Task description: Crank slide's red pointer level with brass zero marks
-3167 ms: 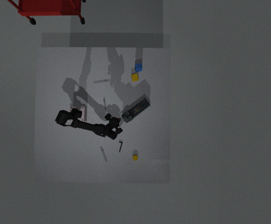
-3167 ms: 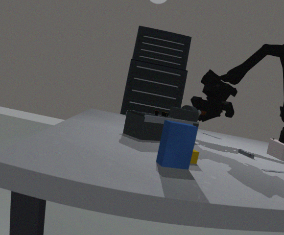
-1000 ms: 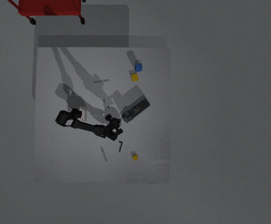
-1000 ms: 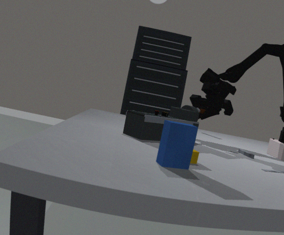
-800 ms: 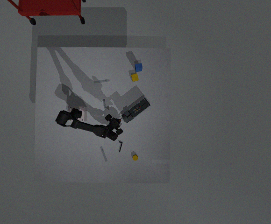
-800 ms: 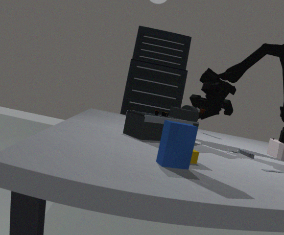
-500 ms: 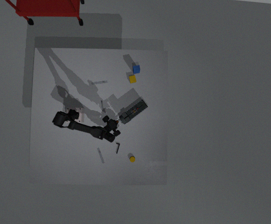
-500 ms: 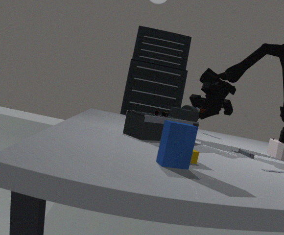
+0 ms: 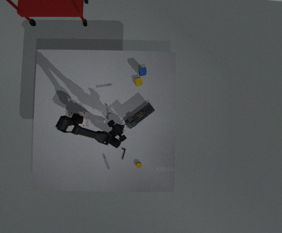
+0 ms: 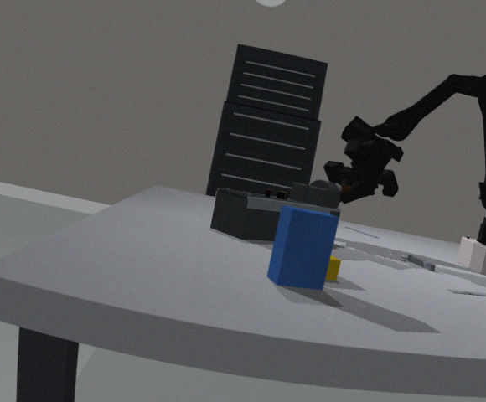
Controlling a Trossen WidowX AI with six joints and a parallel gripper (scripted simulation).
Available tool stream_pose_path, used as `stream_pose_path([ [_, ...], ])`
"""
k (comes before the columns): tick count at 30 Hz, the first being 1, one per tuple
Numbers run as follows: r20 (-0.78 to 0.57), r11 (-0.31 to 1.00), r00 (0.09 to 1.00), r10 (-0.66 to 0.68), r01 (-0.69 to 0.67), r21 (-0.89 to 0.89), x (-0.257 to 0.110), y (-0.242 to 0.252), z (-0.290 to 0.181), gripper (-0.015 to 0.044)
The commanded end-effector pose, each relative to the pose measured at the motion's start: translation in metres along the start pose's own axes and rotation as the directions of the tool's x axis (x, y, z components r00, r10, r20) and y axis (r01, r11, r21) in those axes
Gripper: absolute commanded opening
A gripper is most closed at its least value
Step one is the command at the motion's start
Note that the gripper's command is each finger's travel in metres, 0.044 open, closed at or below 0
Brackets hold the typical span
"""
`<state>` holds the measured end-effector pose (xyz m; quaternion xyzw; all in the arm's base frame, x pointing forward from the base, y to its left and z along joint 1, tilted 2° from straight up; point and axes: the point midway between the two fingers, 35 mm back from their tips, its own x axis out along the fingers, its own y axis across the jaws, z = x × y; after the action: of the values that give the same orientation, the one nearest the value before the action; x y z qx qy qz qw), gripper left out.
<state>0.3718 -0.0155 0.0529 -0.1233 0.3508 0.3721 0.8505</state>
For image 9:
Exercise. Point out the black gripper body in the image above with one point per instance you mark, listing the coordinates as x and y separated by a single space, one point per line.
121 137

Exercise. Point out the yellow cube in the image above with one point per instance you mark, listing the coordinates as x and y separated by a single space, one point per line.
138 81

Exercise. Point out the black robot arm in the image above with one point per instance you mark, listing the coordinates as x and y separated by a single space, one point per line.
99 136

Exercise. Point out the blue block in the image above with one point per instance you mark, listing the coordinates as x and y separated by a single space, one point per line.
142 71

